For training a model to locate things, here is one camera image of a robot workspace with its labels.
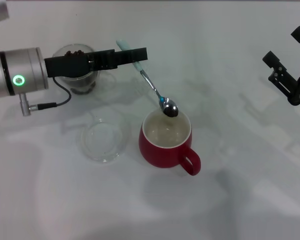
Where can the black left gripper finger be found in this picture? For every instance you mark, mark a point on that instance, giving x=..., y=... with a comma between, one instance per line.
x=120, y=57

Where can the pile of coffee beans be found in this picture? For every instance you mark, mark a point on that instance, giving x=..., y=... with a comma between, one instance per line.
x=75, y=53

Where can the clear glass saucer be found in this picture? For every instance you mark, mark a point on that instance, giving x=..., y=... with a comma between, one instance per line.
x=102, y=150

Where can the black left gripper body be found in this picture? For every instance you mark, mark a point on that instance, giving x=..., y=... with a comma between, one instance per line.
x=65, y=66

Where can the red ceramic mug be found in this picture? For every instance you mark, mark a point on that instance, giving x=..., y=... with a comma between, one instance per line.
x=160, y=155

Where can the clear double-wall glass cup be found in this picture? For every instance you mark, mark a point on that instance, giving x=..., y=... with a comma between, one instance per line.
x=60, y=51

